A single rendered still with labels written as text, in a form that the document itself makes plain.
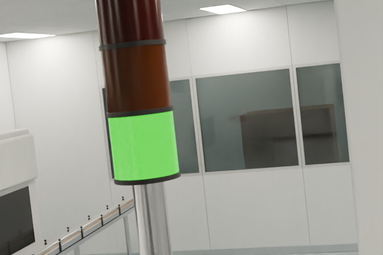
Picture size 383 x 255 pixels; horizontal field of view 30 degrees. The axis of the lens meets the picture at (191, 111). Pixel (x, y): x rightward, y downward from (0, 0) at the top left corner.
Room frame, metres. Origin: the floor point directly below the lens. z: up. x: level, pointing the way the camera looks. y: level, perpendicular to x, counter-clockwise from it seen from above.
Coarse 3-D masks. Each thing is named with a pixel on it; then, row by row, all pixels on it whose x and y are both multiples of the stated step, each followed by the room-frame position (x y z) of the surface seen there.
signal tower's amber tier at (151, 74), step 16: (128, 48) 0.51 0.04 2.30; (144, 48) 0.52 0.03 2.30; (160, 48) 0.53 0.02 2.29; (112, 64) 0.52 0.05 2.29; (128, 64) 0.51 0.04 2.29; (144, 64) 0.52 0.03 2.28; (160, 64) 0.52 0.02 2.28; (112, 80) 0.52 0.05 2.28; (128, 80) 0.51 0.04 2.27; (144, 80) 0.52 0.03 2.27; (160, 80) 0.52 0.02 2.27; (112, 96) 0.52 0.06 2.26; (128, 96) 0.52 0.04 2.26; (144, 96) 0.52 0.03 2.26; (160, 96) 0.52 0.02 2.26; (112, 112) 0.52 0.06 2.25
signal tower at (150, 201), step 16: (112, 48) 0.52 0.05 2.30; (128, 112) 0.51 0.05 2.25; (144, 112) 0.51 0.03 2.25; (160, 112) 0.52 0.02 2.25; (176, 176) 0.53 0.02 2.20; (144, 192) 0.53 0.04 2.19; (160, 192) 0.53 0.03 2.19; (144, 208) 0.53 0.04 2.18; (160, 208) 0.53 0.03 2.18; (144, 224) 0.53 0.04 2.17; (160, 224) 0.53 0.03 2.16; (144, 240) 0.53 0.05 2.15; (160, 240) 0.53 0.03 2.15
